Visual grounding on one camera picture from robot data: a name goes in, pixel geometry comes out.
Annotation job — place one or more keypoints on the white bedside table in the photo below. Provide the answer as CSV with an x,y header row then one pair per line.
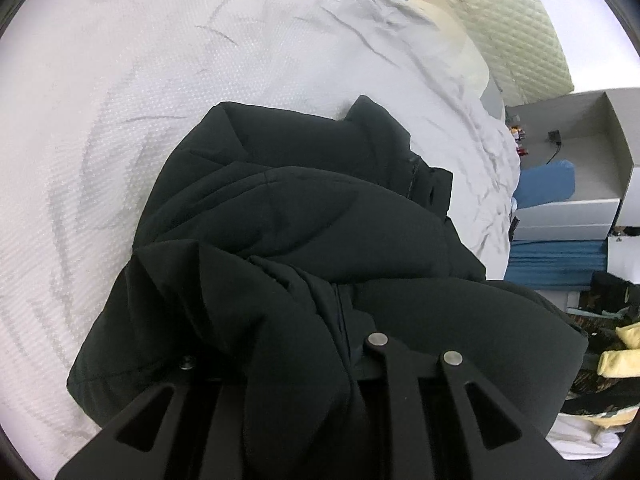
x,y
565,215

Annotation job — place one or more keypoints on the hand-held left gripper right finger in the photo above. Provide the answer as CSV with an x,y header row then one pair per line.
x,y
400,390

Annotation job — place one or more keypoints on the black puffer jacket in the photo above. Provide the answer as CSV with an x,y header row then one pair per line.
x,y
300,220

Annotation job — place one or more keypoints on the bed with white textured sheet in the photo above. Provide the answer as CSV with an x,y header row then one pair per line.
x,y
100,135

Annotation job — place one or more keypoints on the blue curtain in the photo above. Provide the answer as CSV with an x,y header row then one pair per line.
x,y
550,265

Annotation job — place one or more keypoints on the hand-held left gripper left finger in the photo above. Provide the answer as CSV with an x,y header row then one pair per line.
x,y
180,385

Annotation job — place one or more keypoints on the cream quilted headboard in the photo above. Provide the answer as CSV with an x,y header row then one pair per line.
x,y
510,20

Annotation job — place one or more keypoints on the black charger plug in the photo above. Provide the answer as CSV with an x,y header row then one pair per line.
x,y
554,137

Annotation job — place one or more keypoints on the pile of clothes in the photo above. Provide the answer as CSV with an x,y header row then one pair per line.
x,y
617,360

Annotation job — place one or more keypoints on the grey white nightstand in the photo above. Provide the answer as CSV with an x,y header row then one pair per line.
x,y
590,140

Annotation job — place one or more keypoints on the group of small bottles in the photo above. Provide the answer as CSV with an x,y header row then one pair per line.
x,y
518,137

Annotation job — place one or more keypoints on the white cloth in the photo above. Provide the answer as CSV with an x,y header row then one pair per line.
x,y
580,435

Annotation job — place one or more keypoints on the blue cloth on nightstand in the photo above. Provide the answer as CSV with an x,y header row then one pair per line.
x,y
547,185

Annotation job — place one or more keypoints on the grey duvet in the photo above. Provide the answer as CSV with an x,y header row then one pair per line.
x,y
400,60

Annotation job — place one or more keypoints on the cream pillow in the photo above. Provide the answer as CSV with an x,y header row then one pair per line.
x,y
465,55

